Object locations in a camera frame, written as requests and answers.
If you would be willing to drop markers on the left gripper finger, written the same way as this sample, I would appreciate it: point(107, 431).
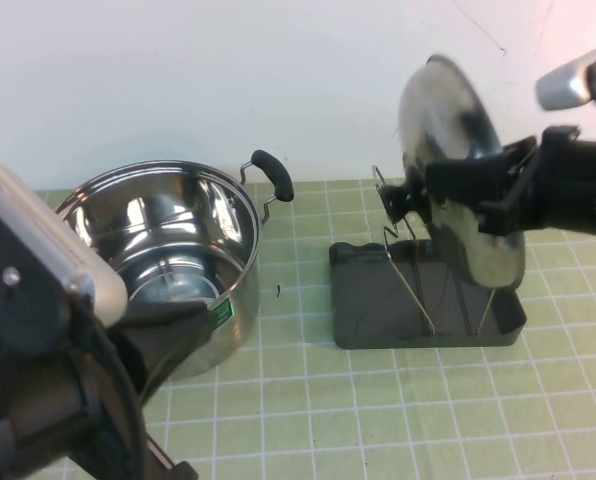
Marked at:
point(173, 315)

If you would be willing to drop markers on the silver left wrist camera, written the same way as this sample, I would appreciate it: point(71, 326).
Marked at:
point(38, 240)

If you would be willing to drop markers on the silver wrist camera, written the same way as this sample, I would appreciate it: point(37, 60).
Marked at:
point(563, 80)
point(38, 240)

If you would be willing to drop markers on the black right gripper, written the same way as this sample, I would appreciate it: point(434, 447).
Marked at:
point(538, 170)

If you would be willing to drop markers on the stainless steel pot lid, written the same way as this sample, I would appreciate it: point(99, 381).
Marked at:
point(443, 115)

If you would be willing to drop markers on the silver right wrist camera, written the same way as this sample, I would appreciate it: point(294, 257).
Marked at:
point(563, 80)

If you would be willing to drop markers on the green checkered tablecloth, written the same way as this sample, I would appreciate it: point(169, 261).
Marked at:
point(328, 410)

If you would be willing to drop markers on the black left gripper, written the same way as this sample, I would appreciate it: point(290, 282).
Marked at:
point(38, 415)

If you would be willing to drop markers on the small dark debris speck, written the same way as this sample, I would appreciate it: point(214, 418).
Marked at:
point(278, 291)

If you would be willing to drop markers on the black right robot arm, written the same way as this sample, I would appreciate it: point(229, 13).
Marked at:
point(578, 190)

